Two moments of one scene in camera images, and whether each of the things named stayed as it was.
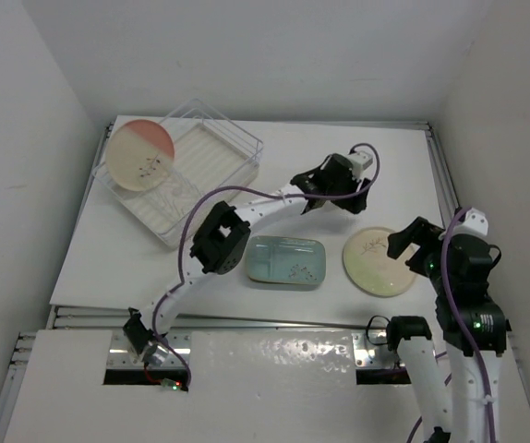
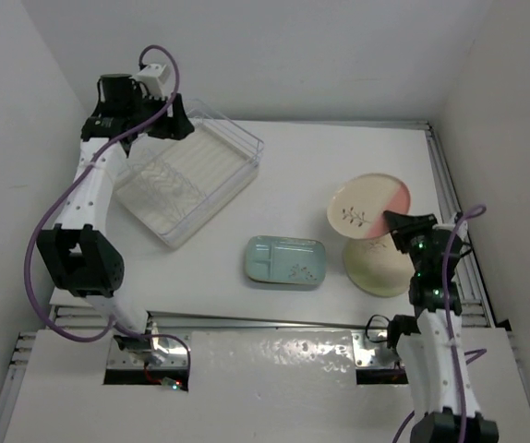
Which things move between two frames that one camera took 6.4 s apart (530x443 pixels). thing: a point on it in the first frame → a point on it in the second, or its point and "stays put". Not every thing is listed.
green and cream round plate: x=369 y=267 stays put
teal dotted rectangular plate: x=286 y=259 stays put
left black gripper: x=352 y=204 → x=174 y=127
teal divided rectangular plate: x=285 y=260 stays put
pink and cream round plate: x=140 y=154 → x=356 y=205
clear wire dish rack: x=213 y=156 stays put
